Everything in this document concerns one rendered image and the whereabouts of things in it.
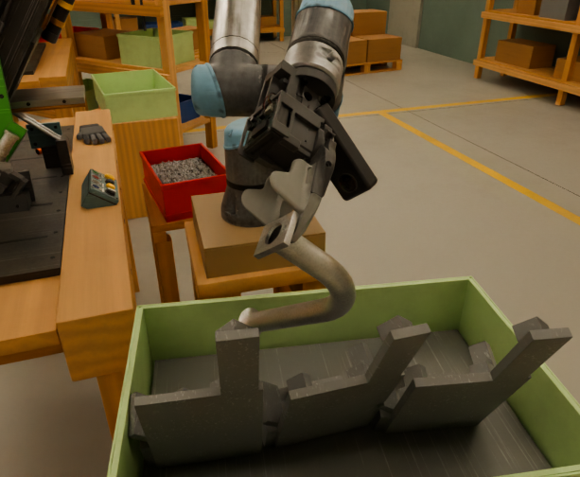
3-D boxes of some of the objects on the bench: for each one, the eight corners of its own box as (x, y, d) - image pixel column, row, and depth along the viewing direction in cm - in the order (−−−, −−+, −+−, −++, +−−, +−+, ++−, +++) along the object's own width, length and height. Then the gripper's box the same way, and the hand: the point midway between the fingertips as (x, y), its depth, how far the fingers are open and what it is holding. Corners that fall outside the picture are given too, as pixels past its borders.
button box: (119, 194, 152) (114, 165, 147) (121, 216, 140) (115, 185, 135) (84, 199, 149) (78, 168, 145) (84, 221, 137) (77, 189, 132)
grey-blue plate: (69, 164, 164) (60, 120, 157) (69, 166, 162) (59, 122, 156) (37, 167, 161) (26, 123, 155) (36, 169, 160) (25, 125, 153)
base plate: (75, 130, 202) (74, 124, 201) (61, 274, 111) (60, 267, 110) (-45, 140, 191) (-47, 134, 190) (-169, 313, 100) (-174, 304, 99)
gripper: (250, 88, 64) (203, 235, 54) (303, 39, 56) (260, 201, 46) (303, 124, 68) (269, 267, 58) (360, 83, 60) (331, 241, 50)
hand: (290, 238), depth 54 cm, fingers closed on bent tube, 3 cm apart
